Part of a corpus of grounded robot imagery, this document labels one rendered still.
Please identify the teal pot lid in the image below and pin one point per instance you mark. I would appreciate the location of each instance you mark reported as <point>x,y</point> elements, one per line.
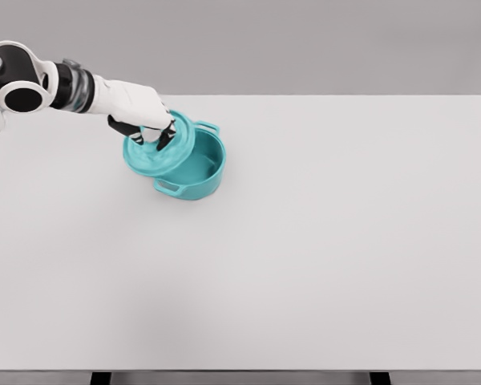
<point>160,156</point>

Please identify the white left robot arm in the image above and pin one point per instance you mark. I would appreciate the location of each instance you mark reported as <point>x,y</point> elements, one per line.
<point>24,80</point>

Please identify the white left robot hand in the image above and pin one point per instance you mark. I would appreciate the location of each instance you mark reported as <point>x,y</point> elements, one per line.
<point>138,104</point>

